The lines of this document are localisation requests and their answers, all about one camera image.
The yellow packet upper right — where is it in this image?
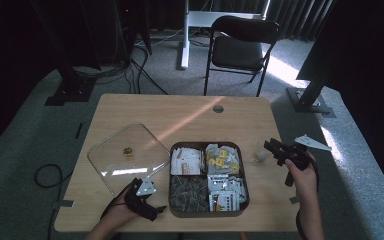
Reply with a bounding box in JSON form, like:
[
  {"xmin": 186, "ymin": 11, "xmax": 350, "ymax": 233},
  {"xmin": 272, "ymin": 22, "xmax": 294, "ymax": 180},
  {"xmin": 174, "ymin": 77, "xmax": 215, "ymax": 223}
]
[{"xmin": 205, "ymin": 143, "xmax": 241, "ymax": 175}]

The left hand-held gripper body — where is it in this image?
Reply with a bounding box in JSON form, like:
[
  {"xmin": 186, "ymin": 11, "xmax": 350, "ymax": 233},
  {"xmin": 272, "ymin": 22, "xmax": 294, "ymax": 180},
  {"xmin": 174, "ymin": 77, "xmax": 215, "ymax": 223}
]
[{"xmin": 123, "ymin": 175, "xmax": 159, "ymax": 222}]

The pile of white colourful packets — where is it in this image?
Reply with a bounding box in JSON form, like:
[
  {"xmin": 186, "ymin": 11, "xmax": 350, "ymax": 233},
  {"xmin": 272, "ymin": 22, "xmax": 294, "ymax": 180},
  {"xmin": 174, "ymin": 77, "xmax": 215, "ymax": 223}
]
[{"xmin": 208, "ymin": 173, "xmax": 248, "ymax": 213}]

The dark grey curtain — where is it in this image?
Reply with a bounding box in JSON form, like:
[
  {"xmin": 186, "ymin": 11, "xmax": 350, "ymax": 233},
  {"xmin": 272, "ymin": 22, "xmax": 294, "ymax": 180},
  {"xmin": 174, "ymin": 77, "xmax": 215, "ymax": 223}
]
[{"xmin": 213, "ymin": 0, "xmax": 334, "ymax": 42}]

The bundle of floor cables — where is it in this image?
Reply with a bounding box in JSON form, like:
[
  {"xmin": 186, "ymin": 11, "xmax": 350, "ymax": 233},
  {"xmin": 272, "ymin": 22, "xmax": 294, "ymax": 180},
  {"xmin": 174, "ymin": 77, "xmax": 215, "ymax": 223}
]
[{"xmin": 73, "ymin": 29, "xmax": 169, "ymax": 96}]

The white desk frame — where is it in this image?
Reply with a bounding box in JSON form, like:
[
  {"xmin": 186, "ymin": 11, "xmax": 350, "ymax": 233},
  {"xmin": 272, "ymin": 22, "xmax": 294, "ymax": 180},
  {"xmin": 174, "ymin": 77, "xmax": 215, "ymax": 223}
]
[{"xmin": 179, "ymin": 0, "xmax": 271, "ymax": 70}]

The person's right hand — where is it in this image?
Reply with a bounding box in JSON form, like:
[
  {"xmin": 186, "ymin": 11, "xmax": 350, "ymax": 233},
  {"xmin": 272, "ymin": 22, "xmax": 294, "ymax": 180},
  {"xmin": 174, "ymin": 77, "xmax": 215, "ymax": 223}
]
[{"xmin": 284, "ymin": 153, "xmax": 318, "ymax": 204}]

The pile of dark packets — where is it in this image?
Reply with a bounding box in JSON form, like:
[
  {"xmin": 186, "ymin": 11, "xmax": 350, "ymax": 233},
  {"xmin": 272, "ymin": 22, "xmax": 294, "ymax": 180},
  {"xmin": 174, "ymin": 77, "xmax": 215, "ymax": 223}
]
[{"xmin": 170, "ymin": 175, "xmax": 210, "ymax": 213}]

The wooden table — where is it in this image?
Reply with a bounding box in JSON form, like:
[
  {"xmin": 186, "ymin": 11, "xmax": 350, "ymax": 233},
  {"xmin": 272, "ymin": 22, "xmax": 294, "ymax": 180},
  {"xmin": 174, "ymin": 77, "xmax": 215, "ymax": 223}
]
[{"xmin": 53, "ymin": 93, "xmax": 303, "ymax": 233}]

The black metal stand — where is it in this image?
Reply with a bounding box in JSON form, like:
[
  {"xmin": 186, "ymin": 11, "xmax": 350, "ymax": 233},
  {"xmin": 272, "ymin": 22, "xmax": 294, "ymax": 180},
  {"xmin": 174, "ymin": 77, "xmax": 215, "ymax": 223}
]
[
  {"xmin": 286, "ymin": 59, "xmax": 337, "ymax": 118},
  {"xmin": 29, "ymin": 0, "xmax": 96, "ymax": 107}
]

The clear glass cup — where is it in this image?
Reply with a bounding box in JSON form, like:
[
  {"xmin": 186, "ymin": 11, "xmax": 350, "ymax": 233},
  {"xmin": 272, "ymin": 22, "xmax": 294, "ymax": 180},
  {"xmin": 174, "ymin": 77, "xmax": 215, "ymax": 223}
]
[{"xmin": 252, "ymin": 141, "xmax": 270, "ymax": 166}]

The pile of plain white packets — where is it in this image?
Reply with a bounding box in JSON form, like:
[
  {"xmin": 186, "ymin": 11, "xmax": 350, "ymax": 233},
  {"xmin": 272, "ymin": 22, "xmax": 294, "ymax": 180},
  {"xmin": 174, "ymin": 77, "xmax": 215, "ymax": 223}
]
[{"xmin": 171, "ymin": 147, "xmax": 204, "ymax": 176}]

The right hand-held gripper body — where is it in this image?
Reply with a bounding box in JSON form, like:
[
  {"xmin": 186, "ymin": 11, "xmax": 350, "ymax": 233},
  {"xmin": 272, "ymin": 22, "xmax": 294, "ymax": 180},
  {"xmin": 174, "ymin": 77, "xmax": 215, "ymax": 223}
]
[{"xmin": 279, "ymin": 134, "xmax": 333, "ymax": 188}]

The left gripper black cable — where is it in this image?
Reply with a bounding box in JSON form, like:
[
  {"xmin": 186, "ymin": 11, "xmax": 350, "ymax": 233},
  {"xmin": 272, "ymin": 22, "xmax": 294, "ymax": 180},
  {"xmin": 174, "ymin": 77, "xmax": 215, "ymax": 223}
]
[{"xmin": 99, "ymin": 181, "xmax": 138, "ymax": 220}]

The black folding chair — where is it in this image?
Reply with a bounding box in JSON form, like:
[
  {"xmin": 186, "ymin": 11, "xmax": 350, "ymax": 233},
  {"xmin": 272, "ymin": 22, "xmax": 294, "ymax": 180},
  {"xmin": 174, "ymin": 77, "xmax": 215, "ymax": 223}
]
[{"xmin": 203, "ymin": 15, "xmax": 281, "ymax": 98}]

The clear lid with gold knob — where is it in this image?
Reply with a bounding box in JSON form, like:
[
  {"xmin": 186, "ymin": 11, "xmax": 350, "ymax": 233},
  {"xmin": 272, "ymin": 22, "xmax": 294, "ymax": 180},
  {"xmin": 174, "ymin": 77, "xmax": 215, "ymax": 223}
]
[{"xmin": 87, "ymin": 122, "xmax": 171, "ymax": 196}]

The black looped cable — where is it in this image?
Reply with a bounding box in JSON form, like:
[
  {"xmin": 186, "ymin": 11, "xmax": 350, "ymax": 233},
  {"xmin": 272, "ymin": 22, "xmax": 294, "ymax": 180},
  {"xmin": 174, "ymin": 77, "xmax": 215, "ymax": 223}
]
[{"xmin": 33, "ymin": 163, "xmax": 74, "ymax": 238}]

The person's left hand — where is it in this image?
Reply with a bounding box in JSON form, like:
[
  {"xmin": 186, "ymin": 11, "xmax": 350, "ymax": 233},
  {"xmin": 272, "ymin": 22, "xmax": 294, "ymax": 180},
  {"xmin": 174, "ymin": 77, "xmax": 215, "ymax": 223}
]
[{"xmin": 104, "ymin": 194, "xmax": 140, "ymax": 231}]

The dark square compartment box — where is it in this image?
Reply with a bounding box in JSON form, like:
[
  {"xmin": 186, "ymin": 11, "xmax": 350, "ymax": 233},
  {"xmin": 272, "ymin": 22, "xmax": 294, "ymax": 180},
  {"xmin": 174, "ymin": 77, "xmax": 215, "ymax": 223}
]
[{"xmin": 168, "ymin": 141, "xmax": 250, "ymax": 218}]

